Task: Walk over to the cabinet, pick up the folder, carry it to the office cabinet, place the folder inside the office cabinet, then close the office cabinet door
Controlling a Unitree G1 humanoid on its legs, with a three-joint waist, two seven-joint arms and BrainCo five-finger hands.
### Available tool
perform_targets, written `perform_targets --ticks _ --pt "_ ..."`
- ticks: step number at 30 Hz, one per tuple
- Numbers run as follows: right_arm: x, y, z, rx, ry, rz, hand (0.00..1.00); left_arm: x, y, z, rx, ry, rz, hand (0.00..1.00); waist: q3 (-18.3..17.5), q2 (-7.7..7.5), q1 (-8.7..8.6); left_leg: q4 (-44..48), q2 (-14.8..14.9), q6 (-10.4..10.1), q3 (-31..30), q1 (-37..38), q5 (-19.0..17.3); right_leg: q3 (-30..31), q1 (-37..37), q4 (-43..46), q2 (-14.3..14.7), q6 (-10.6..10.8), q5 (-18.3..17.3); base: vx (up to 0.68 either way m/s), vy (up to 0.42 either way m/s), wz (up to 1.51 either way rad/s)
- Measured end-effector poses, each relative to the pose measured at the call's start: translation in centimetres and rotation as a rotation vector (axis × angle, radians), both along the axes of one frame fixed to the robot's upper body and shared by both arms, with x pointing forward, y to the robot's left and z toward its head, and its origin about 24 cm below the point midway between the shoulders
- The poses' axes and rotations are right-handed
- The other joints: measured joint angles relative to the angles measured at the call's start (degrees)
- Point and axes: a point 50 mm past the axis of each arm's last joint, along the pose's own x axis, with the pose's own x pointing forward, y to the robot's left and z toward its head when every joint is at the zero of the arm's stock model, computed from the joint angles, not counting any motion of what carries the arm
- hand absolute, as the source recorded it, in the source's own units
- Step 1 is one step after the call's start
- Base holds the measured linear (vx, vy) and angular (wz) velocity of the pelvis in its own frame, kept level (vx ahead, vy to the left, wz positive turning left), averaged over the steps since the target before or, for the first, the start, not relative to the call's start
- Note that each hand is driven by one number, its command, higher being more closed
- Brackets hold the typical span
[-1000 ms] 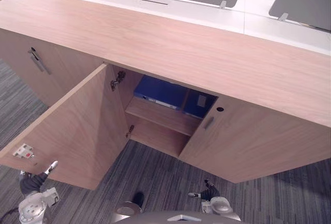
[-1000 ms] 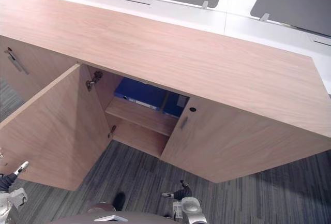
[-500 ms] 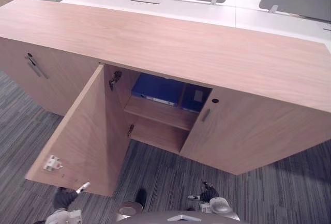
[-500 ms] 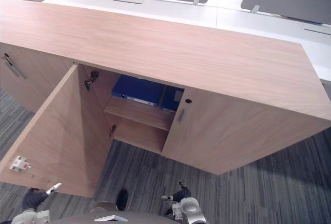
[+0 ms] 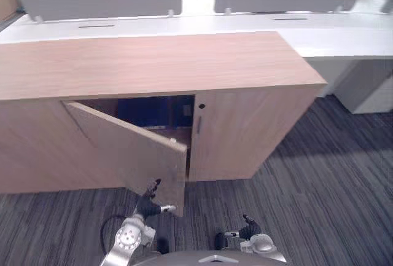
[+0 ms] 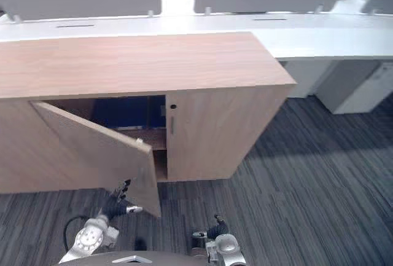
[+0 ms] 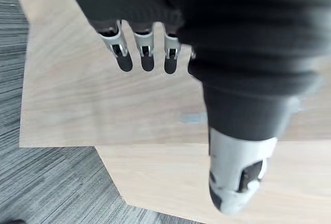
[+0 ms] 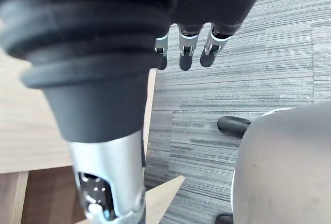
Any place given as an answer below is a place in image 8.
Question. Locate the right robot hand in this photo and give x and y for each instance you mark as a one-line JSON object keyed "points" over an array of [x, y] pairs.
{"points": [[103, 40]]}

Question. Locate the light wood cabinet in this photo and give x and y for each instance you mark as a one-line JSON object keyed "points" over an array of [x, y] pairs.
{"points": [[26, 120]]}

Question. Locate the dark robot foot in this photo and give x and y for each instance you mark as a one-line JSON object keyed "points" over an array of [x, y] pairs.
{"points": [[232, 126], [224, 218]]}

